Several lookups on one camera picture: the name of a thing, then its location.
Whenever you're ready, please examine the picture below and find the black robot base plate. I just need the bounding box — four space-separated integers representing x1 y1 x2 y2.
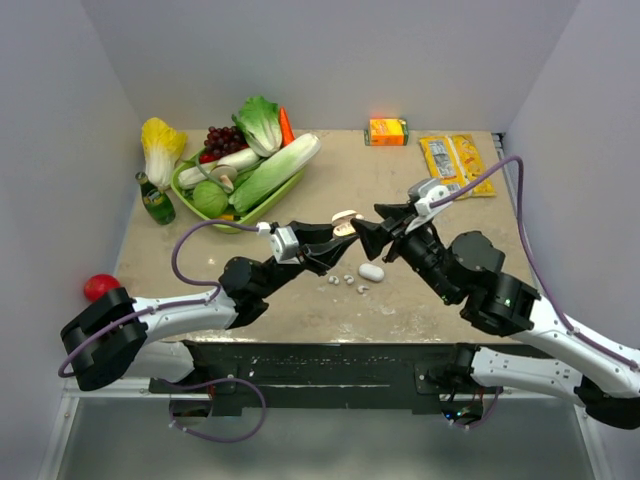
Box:
150 342 495 416

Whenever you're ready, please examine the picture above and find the red chili pepper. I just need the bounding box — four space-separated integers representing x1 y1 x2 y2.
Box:
199 153 219 164

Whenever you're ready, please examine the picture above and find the purple grapes bunch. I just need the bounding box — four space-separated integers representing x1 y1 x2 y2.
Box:
203 126 248 160

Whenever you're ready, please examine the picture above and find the green glass bottle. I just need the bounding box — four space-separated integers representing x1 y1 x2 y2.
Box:
135 172 176 225

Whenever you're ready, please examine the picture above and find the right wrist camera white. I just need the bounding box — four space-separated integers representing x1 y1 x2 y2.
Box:
405 178 451 234

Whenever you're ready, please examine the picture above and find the round green cabbage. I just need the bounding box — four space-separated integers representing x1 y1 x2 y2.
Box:
192 181 228 219

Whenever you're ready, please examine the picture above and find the orange carrot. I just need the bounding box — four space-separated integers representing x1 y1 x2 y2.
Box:
279 107 295 147

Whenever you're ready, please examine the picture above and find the yellow snack packet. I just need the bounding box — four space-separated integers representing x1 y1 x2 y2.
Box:
419 134 486 193

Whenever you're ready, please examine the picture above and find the green lettuce head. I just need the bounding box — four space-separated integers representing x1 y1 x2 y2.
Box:
232 96 282 158

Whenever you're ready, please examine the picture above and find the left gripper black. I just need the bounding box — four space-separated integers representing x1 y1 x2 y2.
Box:
257 221 358 299

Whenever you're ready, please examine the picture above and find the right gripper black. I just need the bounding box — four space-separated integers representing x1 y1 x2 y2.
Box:
350 202 459 303

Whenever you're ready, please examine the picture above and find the red tomato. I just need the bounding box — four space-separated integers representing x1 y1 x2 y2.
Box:
83 274 121 302

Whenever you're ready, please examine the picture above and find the white charging case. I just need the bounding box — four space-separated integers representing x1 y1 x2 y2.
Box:
358 263 385 283

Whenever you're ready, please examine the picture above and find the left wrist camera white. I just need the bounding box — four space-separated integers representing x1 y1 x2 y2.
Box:
256 222 300 265

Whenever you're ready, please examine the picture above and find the white radish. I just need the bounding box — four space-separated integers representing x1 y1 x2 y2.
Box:
177 148 261 193

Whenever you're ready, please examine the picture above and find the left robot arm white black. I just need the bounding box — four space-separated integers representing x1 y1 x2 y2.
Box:
58 221 358 392

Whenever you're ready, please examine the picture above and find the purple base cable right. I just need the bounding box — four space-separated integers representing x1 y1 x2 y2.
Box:
447 390 503 431

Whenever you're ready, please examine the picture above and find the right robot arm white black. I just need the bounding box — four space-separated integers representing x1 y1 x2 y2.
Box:
351 204 639 430

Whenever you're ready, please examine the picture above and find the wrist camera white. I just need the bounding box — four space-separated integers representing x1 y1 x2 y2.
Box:
256 222 300 265
405 178 451 234

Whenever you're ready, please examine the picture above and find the orange juice box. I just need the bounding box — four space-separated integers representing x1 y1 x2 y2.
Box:
364 118 409 146

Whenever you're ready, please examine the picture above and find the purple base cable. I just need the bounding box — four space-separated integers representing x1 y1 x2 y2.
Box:
167 378 270 445
447 390 503 431

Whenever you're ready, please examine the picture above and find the yellow napa cabbage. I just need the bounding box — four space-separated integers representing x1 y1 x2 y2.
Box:
141 117 188 190

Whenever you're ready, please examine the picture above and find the beige earbud charging case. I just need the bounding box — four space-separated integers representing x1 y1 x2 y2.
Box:
331 210 364 237

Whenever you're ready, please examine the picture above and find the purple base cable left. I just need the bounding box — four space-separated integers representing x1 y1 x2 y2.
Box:
167 378 270 445

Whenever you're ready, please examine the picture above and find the green plastic basket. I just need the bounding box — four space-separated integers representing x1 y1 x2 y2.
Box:
170 148 305 225

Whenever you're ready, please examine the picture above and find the long green napa cabbage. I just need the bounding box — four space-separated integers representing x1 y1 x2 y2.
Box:
229 133 321 213

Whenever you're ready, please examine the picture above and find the beige mushroom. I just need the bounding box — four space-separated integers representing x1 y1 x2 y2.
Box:
210 165 238 193

